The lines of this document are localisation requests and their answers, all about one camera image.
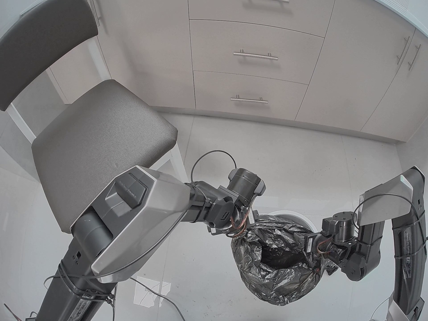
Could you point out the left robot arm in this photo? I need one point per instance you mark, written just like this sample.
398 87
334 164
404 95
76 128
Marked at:
133 219

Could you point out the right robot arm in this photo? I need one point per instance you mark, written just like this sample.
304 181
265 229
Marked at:
406 246

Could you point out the black plastic bag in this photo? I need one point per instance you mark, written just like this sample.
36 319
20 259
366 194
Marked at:
254 266

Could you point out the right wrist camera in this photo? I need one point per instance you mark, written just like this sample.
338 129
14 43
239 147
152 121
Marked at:
328 227

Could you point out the white trash bin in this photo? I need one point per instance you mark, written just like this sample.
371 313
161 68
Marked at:
301 217

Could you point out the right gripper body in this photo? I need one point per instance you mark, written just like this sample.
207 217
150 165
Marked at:
312 242

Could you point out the beige cabinet with drawers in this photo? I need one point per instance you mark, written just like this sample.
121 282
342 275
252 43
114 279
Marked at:
254 79

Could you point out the grey chair with white legs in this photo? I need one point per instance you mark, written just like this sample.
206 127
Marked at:
100 129

